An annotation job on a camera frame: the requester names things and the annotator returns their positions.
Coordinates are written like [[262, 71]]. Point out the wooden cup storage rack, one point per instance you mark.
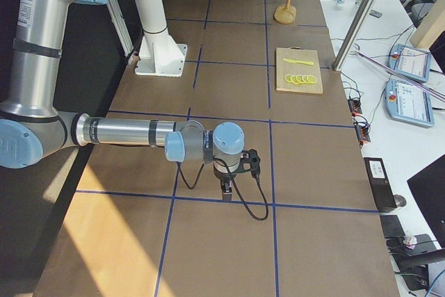
[[285, 13]]

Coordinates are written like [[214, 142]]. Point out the black rectangular box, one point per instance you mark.
[[380, 186]]

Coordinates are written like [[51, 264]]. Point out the aluminium frame post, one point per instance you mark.
[[351, 36]]

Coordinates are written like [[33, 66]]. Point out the metal reacher grabber stick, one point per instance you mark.
[[373, 60]]

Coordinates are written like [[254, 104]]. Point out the black computer mouse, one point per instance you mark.
[[400, 201]]

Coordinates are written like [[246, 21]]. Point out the near teach pendant tablet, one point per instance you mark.
[[407, 103]]

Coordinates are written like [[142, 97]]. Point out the black monitor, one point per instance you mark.
[[427, 188]]

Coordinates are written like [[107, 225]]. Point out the yellow plastic knife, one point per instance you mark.
[[295, 61]]

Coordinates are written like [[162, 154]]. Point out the bamboo cutting board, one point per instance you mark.
[[282, 68]]

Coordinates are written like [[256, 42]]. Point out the white pillar with base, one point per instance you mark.
[[159, 54]]

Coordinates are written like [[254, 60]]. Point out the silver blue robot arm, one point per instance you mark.
[[31, 128]]

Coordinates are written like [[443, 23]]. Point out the far teach pendant tablet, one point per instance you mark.
[[411, 62]]

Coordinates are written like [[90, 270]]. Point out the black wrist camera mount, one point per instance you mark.
[[250, 162]]

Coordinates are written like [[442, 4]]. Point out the teach pendant tablet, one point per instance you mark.
[[411, 62], [407, 103]]

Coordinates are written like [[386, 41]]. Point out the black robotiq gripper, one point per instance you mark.
[[224, 176]]

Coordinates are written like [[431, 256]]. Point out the orange black electronics module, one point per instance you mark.
[[355, 106]]

